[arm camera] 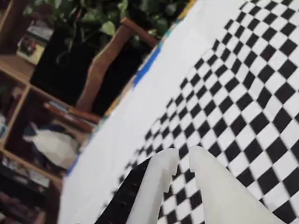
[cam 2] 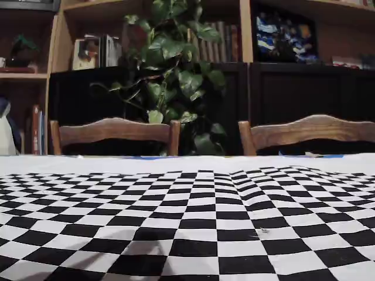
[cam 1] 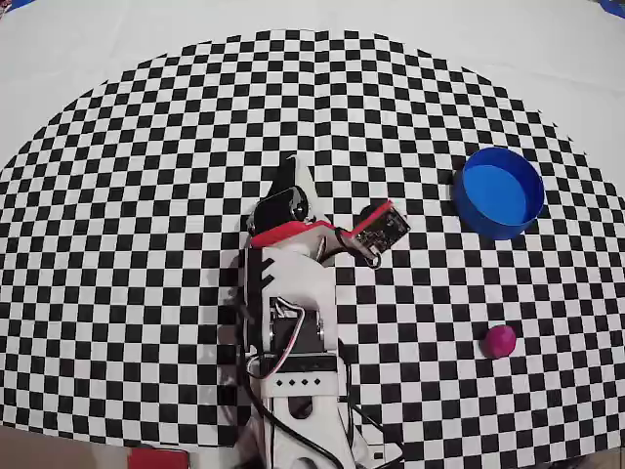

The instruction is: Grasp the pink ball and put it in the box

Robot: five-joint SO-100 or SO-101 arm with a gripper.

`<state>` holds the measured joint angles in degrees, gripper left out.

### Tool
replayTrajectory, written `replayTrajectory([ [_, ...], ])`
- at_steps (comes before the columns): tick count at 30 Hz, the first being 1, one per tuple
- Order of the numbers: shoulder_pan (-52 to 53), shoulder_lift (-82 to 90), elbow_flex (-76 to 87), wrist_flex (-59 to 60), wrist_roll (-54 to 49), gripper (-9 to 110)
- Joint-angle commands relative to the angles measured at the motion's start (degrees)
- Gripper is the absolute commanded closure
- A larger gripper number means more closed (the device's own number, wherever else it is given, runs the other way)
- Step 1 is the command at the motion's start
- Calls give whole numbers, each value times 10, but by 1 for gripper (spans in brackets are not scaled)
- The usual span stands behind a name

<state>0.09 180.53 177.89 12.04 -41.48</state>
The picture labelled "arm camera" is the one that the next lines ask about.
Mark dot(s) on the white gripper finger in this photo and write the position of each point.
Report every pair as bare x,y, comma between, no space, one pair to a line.
222,198
154,186

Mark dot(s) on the black planter box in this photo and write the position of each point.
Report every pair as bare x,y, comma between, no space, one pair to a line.
60,70

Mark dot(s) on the blue tape piece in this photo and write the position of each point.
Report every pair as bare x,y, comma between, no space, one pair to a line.
146,67
72,166

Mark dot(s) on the black white checkerboard mat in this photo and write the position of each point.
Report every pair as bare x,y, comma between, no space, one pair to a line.
233,93

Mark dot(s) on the white bag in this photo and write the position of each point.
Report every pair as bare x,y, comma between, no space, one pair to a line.
53,149

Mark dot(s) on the wooden chair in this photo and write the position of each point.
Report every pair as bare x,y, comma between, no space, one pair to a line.
102,58

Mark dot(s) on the green leafy plant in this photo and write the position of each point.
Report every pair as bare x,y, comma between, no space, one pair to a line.
93,14

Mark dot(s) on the stack of books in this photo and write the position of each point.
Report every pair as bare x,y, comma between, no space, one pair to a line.
30,49

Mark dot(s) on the wooden cubby shelf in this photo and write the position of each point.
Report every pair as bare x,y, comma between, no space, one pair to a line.
14,65

